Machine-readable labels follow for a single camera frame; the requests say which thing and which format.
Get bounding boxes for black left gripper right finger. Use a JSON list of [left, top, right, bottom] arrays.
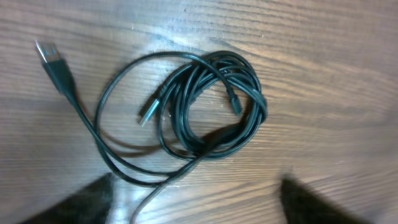
[[279, 177, 369, 224]]

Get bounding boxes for black USB-A cable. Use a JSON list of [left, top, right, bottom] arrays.
[[34, 39, 243, 224]]

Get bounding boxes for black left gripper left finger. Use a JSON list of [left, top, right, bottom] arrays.
[[22, 173, 114, 224]]

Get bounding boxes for black USB-C cable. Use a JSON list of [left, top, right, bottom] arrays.
[[138, 50, 269, 161]]

